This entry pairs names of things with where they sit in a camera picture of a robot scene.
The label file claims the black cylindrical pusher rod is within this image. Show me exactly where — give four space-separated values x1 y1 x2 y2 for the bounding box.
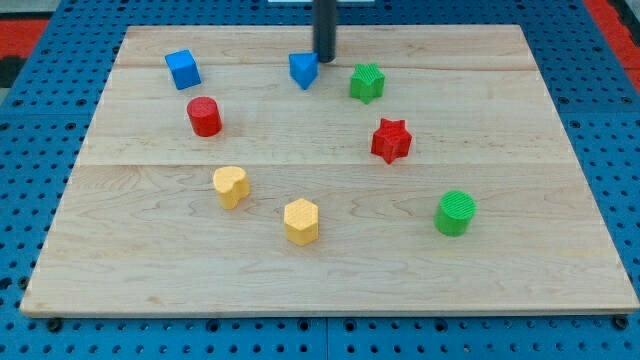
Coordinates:
312 0 338 63

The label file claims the green star block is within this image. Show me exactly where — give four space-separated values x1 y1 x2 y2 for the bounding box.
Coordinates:
349 63 385 104

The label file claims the red star block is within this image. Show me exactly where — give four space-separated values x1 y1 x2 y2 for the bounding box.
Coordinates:
370 118 413 164

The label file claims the blue triangle block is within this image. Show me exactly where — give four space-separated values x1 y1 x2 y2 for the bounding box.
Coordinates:
289 52 319 90

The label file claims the blue cube block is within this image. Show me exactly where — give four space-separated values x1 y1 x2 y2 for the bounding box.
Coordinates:
164 49 201 90

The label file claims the red cylinder block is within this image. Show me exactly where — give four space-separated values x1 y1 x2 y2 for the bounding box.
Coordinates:
186 96 222 137

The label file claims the light wooden board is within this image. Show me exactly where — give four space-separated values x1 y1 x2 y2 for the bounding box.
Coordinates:
21 25 639 318

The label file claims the yellow heart block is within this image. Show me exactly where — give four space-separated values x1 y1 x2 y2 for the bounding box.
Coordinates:
212 166 250 210

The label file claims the yellow hexagon block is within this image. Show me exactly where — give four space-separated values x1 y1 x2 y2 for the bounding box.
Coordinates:
284 198 319 246

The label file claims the green cylinder block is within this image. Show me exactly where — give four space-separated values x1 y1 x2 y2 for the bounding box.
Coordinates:
434 190 476 237

